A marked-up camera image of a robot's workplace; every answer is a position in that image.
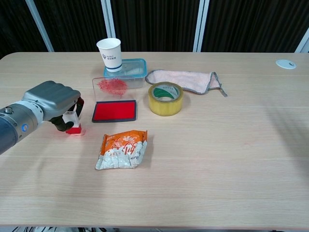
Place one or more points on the white partition frame post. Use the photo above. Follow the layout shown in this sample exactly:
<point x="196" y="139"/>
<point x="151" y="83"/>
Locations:
<point x="200" y="24"/>
<point x="303" y="44"/>
<point x="39" y="26"/>
<point x="108" y="19"/>

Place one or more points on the clear container teal lid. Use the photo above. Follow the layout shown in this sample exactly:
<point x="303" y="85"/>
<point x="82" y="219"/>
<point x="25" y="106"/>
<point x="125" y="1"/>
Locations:
<point x="136" y="67"/>

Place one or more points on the orange and white snack bag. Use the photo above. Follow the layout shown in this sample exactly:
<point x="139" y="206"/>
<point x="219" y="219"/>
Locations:
<point x="120" y="149"/>

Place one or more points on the yellow packing tape roll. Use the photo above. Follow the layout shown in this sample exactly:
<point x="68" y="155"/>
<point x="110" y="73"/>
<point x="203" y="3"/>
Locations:
<point x="164" y="107"/>

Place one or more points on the red ink pad clear lid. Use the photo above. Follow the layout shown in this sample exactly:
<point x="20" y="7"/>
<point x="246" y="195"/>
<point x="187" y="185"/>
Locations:
<point x="113" y="111"/>

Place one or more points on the white paper cup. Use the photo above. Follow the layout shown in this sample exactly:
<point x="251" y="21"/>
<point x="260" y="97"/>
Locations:
<point x="109" y="58"/>

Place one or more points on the pink cloth grey edging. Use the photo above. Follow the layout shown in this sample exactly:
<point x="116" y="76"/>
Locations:
<point x="178" y="78"/>

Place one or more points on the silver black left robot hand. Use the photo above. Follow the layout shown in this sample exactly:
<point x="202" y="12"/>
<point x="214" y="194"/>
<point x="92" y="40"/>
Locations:
<point x="53" y="99"/>

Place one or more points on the white and red stamp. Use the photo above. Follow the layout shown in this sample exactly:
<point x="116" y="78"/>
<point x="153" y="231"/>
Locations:
<point x="75" y="130"/>

